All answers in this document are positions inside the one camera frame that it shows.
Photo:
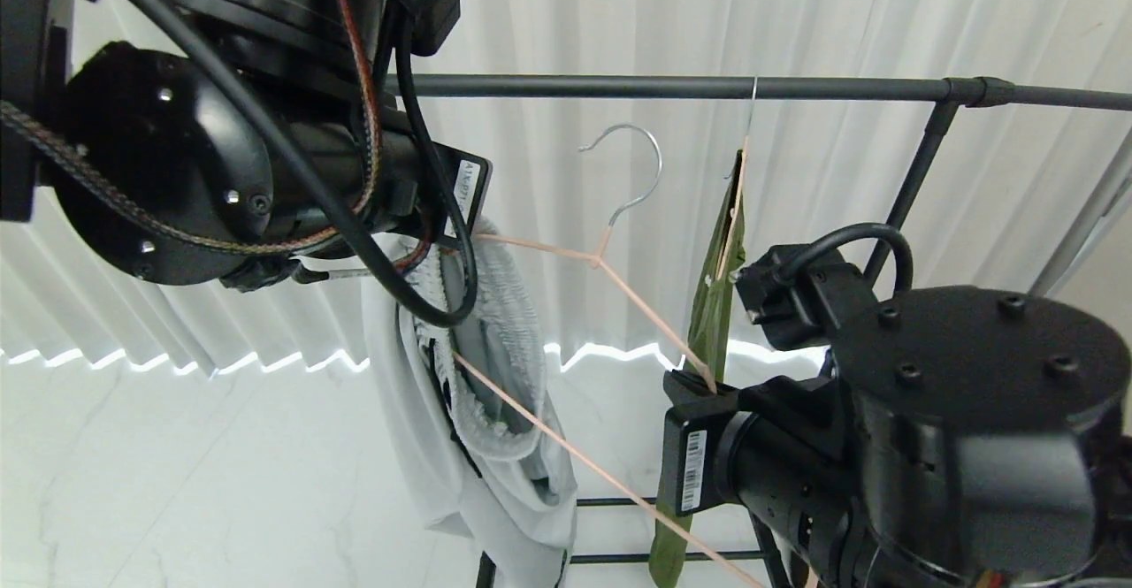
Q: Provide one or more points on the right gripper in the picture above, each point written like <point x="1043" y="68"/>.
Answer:
<point x="769" y="473"/>

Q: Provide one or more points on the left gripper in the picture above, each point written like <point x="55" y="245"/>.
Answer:
<point x="398" y="181"/>

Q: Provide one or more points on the green printed shirt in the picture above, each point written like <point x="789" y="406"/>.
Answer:
<point x="712" y="323"/>

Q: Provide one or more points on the pink clothes hanger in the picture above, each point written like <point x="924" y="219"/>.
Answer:
<point x="743" y="181"/>
<point x="654" y="318"/>

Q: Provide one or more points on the pale grey garment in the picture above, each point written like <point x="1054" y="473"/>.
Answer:
<point x="416" y="446"/>

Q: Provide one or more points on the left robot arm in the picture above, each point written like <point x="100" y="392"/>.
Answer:
<point x="159" y="155"/>

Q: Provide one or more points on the black clothes rack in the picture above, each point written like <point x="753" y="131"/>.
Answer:
<point x="619" y="86"/>

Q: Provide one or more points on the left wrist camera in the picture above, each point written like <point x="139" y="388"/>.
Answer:
<point x="433" y="4"/>

